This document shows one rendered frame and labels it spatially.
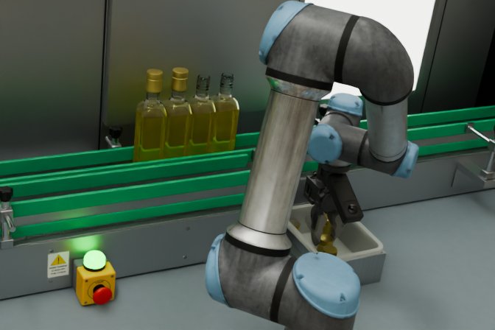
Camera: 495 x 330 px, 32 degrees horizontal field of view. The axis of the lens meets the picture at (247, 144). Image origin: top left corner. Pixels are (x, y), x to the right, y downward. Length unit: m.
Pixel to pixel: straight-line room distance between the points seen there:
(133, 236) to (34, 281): 0.22
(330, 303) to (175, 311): 0.49
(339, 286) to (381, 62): 0.37
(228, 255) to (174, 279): 0.45
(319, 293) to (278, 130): 0.27
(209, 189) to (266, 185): 0.46
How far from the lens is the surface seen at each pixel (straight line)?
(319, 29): 1.41
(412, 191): 2.35
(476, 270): 2.16
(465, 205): 2.43
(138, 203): 1.85
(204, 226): 1.92
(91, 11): 1.94
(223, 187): 1.91
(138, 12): 1.94
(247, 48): 2.09
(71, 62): 1.97
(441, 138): 2.35
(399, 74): 1.43
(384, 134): 1.61
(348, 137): 1.77
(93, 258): 1.79
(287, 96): 1.43
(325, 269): 1.47
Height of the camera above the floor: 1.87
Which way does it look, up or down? 26 degrees down
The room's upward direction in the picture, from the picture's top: 8 degrees clockwise
